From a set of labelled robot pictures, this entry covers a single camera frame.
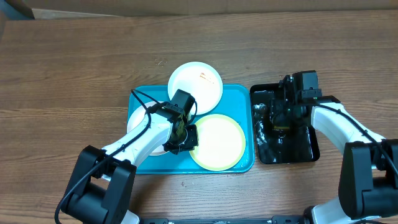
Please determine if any yellow plate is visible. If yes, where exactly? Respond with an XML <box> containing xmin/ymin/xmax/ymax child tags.
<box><xmin>190</xmin><ymin>114</ymin><xmax>246</xmax><ymax>171</ymax></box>

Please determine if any black water tray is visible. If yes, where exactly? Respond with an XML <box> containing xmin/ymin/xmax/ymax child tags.
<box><xmin>250</xmin><ymin>83</ymin><xmax>320</xmax><ymax>164</ymax></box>

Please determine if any white plate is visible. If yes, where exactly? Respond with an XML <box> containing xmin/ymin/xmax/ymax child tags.
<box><xmin>167</xmin><ymin>62</ymin><xmax>223</xmax><ymax>115</ymax></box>
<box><xmin>125</xmin><ymin>106</ymin><xmax>172</xmax><ymax>158</ymax></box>

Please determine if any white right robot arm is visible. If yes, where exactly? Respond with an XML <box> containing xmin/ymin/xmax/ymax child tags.
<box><xmin>270</xmin><ymin>70</ymin><xmax>397</xmax><ymax>223</ymax></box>

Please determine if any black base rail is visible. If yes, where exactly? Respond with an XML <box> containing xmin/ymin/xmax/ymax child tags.
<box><xmin>139</xmin><ymin>215</ymin><xmax>310</xmax><ymax>224</ymax></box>

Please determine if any brown cardboard backdrop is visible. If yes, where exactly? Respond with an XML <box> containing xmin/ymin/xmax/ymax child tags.
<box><xmin>0</xmin><ymin>0</ymin><xmax>398</xmax><ymax>20</ymax></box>

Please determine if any blue plastic tray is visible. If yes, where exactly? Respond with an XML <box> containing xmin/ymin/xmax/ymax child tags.
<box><xmin>136</xmin><ymin>84</ymin><xmax>255</xmax><ymax>174</ymax></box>

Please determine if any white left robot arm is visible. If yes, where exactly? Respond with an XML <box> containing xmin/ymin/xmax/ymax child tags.
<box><xmin>54</xmin><ymin>90</ymin><xmax>198</xmax><ymax>224</ymax></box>

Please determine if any green yellow sponge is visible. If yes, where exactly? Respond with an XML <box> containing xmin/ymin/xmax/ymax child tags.
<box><xmin>273</xmin><ymin>123</ymin><xmax>290</xmax><ymax>131</ymax></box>

